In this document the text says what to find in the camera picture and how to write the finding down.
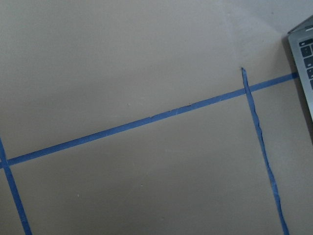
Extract grey laptop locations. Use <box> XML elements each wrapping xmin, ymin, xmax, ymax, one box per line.
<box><xmin>288</xmin><ymin>17</ymin><xmax>313</xmax><ymax>115</ymax></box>

